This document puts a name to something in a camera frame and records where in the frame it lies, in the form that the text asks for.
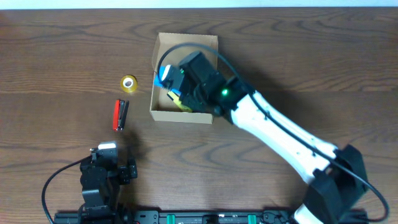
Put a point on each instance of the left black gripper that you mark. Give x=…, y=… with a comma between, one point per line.
x=129, y=172

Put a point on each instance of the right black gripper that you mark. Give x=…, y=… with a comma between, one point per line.
x=191, y=103

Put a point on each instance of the yellow highlighter marker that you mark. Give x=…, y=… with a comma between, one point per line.
x=176, y=100

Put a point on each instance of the brown cardboard box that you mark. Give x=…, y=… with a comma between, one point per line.
x=162, y=108

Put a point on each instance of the red black stapler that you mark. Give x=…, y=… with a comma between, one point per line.
x=120, y=114

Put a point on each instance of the yellow tape roll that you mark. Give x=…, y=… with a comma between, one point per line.
x=128, y=83

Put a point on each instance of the blue plastic tray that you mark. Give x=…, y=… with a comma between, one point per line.
x=158, y=83

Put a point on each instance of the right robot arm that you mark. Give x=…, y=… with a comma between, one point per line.
x=336, y=177

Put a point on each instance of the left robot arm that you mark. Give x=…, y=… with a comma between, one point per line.
x=101, y=179

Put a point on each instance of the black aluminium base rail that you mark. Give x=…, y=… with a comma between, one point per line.
x=155, y=217

